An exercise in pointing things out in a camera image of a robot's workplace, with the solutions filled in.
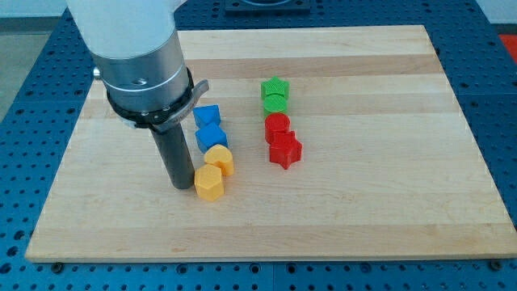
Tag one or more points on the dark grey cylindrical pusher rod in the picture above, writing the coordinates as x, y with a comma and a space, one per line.
172, 146

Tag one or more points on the yellow heart block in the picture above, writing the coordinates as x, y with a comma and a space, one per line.
221, 157

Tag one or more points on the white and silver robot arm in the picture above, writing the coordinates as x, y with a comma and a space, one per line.
136, 49

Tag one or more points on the blue cube block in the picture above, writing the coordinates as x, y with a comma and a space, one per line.
209, 136

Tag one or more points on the yellow hexagon block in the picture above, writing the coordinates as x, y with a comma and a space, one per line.
209, 182

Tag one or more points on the blue pentagon block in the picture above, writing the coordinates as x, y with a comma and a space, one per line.
206, 115

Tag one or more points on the red cylinder block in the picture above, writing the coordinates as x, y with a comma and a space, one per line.
275, 123

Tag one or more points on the green cylinder block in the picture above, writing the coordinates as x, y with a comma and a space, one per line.
274, 104

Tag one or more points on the red star block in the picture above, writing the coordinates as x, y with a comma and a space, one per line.
285, 149

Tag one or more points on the green star block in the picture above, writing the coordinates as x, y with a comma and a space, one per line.
275, 86

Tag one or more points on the light wooden board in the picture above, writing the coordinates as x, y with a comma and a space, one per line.
389, 170

